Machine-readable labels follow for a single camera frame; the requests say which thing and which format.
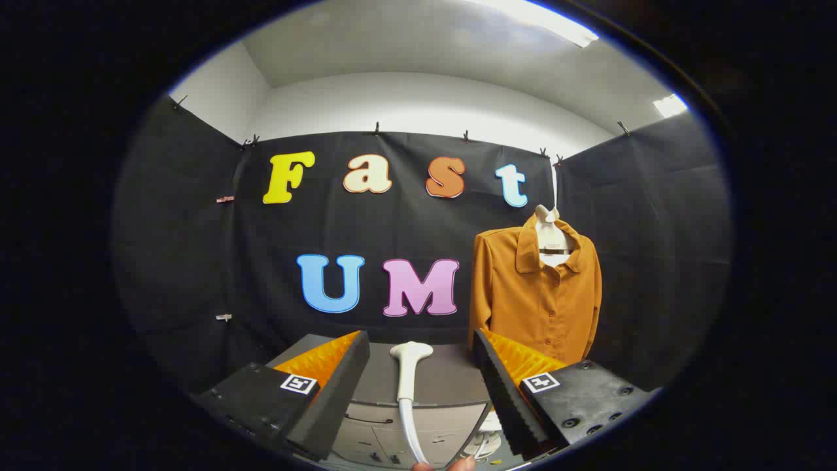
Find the small ceiling light panel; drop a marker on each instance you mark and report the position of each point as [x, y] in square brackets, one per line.
[669, 105]

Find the black backdrop cloth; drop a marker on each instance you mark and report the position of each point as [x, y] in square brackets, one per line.
[405, 222]

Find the orange button shirt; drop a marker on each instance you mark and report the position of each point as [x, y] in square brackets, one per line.
[543, 307]

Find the long ceiling light panel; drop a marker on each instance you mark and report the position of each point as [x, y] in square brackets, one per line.
[549, 19]

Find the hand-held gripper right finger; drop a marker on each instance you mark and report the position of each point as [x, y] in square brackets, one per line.
[503, 399]

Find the grey cabinet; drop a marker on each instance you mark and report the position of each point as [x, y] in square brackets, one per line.
[444, 379]

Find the white garment steamer head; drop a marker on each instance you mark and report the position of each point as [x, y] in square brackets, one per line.
[409, 366]

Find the row of black cloth clips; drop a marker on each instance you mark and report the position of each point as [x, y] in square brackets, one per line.
[376, 128]

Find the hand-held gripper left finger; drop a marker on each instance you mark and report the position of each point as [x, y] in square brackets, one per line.
[340, 392]

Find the white clothes hanger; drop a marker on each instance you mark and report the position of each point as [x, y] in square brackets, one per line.
[548, 232]

